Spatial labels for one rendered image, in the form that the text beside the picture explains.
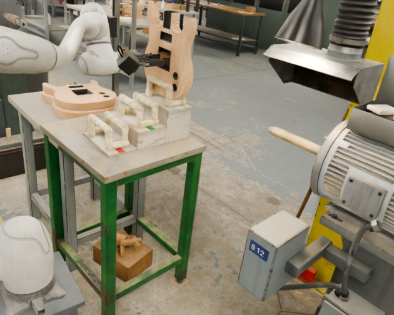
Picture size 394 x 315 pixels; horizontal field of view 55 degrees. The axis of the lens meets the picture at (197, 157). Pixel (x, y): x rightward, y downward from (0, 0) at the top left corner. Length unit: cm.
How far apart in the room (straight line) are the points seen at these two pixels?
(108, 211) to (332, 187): 95
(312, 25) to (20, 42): 77
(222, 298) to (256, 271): 130
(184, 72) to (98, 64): 38
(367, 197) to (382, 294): 30
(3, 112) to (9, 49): 226
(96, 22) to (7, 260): 94
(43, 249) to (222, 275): 146
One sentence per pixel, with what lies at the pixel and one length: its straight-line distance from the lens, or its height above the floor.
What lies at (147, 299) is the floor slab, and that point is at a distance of 232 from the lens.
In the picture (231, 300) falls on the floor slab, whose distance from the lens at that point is 237.
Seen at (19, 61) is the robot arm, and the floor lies 145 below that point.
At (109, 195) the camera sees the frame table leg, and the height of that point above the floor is 83.
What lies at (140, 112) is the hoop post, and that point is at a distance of 174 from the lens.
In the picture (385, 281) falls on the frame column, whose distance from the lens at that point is 120.
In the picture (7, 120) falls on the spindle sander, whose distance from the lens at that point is 342.
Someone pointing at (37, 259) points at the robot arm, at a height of 89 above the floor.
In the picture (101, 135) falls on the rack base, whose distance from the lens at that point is 188.
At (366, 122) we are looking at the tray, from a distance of 108.
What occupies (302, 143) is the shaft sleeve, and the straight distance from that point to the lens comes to 126.
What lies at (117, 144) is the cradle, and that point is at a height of 97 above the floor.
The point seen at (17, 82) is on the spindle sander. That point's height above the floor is 74.
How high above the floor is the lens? 173
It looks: 27 degrees down
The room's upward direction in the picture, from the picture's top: 7 degrees clockwise
